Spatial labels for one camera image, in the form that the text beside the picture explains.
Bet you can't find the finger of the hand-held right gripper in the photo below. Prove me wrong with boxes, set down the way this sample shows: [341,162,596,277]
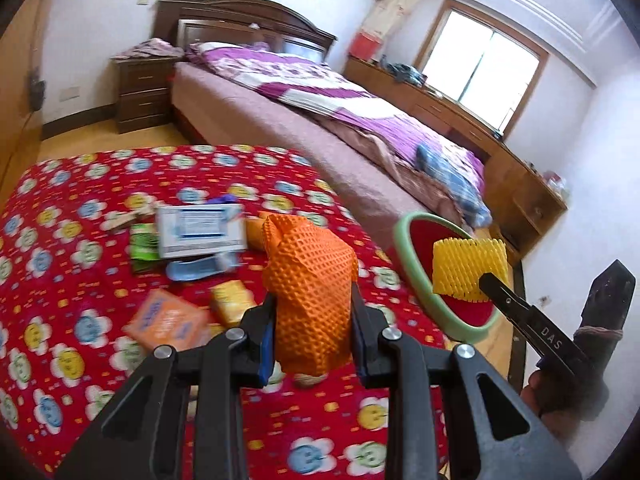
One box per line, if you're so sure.
[479,272,591,372]
[575,259,637,361]

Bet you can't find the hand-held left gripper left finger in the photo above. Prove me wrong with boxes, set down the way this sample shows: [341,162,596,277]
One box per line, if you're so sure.
[55,292,279,480]

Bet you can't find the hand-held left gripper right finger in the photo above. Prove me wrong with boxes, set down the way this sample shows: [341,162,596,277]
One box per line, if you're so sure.
[350,285,583,480]

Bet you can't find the orange foam fruit net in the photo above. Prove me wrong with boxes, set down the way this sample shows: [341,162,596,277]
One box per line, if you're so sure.
[262,213,359,376]

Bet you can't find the yellow foam fruit net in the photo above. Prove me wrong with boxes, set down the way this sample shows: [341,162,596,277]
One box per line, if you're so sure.
[432,237,508,303]

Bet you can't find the red bin with green rim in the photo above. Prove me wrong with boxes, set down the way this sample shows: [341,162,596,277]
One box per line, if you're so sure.
[393,211,501,345]

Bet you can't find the white and blue cardboard box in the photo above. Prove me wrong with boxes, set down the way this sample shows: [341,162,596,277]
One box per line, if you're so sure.
[155,203,248,260]

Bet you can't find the green snack packet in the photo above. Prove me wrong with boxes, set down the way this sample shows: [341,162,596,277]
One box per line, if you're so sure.
[129,222,163,273]

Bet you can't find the person's right hand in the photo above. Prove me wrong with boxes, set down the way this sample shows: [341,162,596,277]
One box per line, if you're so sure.
[520,372,548,418]

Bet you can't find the yellow small box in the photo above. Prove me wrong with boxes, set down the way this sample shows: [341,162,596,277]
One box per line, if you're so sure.
[209,280,259,326]

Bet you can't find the light blue plastic wrapper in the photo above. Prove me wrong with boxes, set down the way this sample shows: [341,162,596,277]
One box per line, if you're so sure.
[165,252,242,282]

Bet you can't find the orange cardboard box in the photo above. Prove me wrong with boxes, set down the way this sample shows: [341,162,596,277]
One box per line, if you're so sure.
[122,288,211,356]

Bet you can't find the blue plaid cloth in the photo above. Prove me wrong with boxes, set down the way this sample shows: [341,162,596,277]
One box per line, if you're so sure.
[415,144,493,227]

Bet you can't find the pink fringed blanket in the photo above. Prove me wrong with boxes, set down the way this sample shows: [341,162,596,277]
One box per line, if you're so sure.
[320,110,483,223]

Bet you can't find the red floral blanket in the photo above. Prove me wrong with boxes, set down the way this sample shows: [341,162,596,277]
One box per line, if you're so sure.
[0,144,451,480]

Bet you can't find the pink-covered bed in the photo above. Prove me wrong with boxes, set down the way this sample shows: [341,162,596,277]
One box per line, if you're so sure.
[170,60,493,252]

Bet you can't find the wooden framed window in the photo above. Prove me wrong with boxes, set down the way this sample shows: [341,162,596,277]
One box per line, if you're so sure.
[412,0,550,136]

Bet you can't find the purple and white quilt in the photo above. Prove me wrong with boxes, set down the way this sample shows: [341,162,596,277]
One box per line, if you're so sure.
[187,41,486,196]

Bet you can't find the blue cloth pile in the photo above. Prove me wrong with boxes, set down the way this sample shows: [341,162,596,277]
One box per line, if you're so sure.
[387,62,427,87]

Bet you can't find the dark wooden nightstand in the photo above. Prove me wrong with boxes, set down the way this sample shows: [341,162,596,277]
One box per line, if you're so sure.
[111,55,183,135]

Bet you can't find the red box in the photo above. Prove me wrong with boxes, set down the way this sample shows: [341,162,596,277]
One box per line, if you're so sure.
[350,30,383,63]

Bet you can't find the pile of pinkish clothes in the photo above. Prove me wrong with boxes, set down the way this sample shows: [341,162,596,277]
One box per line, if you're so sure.
[112,37,185,61]

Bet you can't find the beige floral curtain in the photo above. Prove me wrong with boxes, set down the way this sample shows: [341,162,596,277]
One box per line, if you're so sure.
[360,0,426,43]

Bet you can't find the dark wooden headboard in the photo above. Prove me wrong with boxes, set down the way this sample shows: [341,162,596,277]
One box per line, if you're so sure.
[154,0,338,63]

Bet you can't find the black wall-hung device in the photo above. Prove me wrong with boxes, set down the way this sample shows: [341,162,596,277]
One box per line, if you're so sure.
[27,67,48,112]

